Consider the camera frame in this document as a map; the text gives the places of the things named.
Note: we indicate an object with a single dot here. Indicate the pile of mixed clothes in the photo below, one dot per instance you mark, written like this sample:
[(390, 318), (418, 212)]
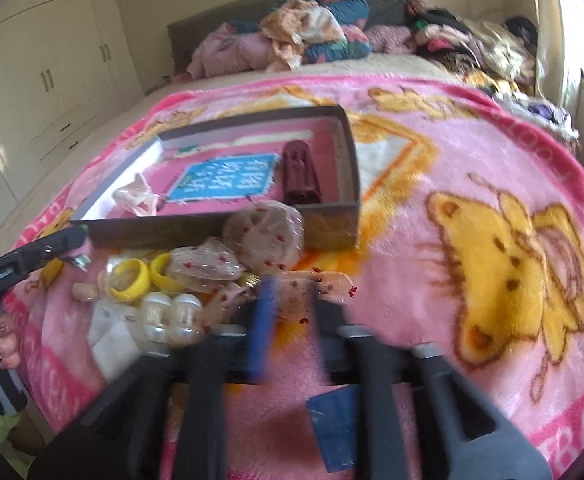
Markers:
[(472, 45)]

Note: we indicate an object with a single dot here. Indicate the peach small hair clip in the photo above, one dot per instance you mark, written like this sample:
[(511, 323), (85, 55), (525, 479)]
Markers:
[(84, 292)]

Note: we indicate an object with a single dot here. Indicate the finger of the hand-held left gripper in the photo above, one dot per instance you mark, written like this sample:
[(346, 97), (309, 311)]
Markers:
[(32, 257)]

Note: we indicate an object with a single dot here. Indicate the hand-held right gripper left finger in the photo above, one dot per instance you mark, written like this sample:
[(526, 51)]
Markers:
[(262, 330)]

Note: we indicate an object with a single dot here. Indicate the grey headboard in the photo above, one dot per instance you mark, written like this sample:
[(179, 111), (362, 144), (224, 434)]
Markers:
[(192, 32)]

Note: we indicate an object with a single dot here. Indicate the white card clear packet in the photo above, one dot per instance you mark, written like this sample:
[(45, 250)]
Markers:
[(109, 340)]

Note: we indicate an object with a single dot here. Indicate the gold drop earring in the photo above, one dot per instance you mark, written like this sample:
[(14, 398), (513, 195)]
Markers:
[(251, 280)]

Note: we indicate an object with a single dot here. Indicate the clear round perfume bottle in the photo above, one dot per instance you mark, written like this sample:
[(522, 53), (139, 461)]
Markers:
[(172, 317)]

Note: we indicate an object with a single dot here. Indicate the cream wardrobe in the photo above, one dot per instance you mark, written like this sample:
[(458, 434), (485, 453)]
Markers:
[(47, 60)]

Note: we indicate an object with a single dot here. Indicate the orange cream floral cloth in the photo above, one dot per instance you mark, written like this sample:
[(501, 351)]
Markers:
[(297, 30)]

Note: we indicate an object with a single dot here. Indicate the pink knit garment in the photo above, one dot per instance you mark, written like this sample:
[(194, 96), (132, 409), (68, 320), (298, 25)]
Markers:
[(389, 40)]

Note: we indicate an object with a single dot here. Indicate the dark cardboard box tray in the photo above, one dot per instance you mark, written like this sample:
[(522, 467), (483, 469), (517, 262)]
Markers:
[(172, 232)]

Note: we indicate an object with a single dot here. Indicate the pink printed blanket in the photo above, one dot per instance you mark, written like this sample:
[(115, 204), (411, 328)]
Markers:
[(472, 160)]

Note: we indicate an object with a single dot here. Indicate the maroon oblong case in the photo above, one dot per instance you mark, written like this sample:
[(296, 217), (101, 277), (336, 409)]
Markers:
[(299, 175)]

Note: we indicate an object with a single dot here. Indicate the cream cloud hair clip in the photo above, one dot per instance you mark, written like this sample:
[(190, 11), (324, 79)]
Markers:
[(134, 195)]

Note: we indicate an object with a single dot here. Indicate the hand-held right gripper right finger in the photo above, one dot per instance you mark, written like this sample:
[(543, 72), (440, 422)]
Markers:
[(329, 340)]

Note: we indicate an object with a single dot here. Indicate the cream curtain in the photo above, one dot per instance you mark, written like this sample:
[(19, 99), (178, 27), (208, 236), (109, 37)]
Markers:
[(547, 35)]

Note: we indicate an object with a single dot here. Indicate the blue small box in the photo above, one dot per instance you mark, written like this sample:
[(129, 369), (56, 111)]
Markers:
[(332, 425)]

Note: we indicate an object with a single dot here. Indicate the small silver foil packet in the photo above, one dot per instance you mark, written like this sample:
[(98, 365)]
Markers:
[(76, 261)]

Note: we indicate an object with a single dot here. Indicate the blue printed card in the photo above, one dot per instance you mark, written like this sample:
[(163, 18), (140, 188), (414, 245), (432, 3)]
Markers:
[(222, 180)]

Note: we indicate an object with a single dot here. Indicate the yellow hoop earring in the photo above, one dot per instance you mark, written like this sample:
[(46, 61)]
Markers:
[(164, 280), (129, 285)]

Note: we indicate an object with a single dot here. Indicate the dark blue floral quilt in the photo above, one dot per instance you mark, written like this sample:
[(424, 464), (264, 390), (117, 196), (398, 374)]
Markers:
[(352, 10)]

